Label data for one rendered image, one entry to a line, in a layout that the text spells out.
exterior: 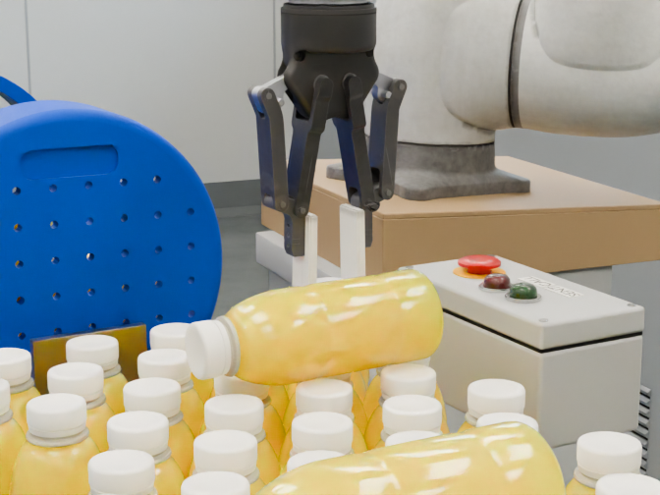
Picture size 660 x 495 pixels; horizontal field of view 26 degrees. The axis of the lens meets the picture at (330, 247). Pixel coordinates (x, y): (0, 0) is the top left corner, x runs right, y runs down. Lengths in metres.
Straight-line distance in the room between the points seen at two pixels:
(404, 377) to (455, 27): 0.68
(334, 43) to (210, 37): 5.55
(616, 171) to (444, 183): 1.34
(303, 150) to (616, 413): 0.32
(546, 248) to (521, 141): 1.65
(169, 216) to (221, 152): 5.47
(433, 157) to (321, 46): 0.55
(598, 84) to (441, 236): 0.24
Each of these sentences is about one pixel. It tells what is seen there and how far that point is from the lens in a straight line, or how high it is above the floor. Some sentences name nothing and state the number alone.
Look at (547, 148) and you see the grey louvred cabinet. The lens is 3.15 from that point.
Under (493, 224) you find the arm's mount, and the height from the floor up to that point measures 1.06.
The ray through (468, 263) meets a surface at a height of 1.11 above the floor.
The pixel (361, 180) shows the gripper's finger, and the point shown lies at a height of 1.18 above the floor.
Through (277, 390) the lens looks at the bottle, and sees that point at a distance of 1.08.
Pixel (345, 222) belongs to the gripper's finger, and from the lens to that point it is 1.17.
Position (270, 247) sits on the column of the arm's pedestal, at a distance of 1.76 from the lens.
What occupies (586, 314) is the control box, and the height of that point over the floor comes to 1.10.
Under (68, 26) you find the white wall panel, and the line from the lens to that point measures 6.45.
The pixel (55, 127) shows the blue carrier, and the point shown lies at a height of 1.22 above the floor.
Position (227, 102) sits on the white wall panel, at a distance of 6.69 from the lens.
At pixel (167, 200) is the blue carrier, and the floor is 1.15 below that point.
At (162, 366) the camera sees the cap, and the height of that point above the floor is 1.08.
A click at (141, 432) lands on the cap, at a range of 0.91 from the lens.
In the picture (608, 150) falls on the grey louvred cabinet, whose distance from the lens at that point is 2.96.
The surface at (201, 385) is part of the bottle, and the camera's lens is 1.11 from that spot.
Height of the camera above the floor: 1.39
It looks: 13 degrees down
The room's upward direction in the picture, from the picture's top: straight up
